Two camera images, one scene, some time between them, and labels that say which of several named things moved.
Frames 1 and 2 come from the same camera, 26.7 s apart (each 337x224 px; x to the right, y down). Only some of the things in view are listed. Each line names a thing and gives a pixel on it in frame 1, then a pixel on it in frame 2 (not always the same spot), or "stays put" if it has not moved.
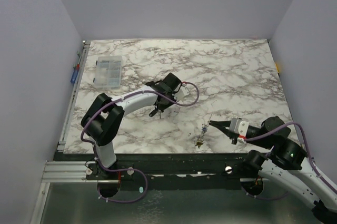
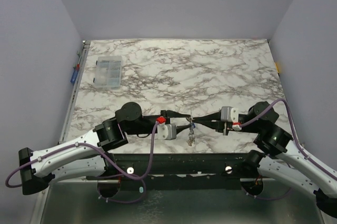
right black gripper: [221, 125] → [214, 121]
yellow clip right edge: [276, 67] stays put
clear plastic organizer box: [108, 72] stays put
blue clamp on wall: [75, 73] stays put
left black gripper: [161, 108] → [171, 114]
